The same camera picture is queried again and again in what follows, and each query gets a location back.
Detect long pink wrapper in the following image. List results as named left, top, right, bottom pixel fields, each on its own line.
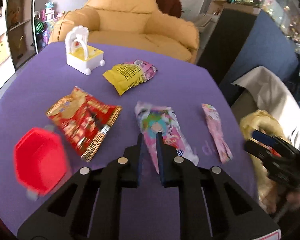
left=202, top=103, right=233, bottom=164

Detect red yellow snack bag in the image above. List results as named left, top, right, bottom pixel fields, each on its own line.
left=46, top=87, right=122, bottom=163

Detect pink cartoon snack bag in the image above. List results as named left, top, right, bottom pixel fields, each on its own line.
left=134, top=101, right=199, bottom=171

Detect yellow pink snack packet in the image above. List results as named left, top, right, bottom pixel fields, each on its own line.
left=103, top=60, right=158, bottom=96

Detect yellow trash bag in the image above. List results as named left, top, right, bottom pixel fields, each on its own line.
left=239, top=110, right=300, bottom=214

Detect white sofa cover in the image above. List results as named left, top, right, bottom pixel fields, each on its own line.
left=233, top=66, right=300, bottom=147

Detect red plastic cup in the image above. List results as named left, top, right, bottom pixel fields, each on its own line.
left=13, top=127, right=72, bottom=196

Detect blue cloth partition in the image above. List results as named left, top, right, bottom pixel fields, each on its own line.
left=219, top=11, right=299, bottom=106

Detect purple tablecloth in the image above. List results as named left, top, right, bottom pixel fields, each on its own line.
left=0, top=42, right=257, bottom=233

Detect white yellow toy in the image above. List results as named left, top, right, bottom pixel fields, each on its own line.
left=65, top=25, right=105, bottom=75

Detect brown draped dining chair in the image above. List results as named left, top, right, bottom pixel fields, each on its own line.
left=156, top=0, right=182, bottom=18

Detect toys on floor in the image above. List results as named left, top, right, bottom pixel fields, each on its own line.
left=34, top=1, right=65, bottom=51

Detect yellow leather armchair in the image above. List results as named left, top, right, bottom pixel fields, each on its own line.
left=49, top=0, right=199, bottom=63

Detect wall shelf unit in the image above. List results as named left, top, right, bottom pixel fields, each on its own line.
left=0, top=0, right=38, bottom=70

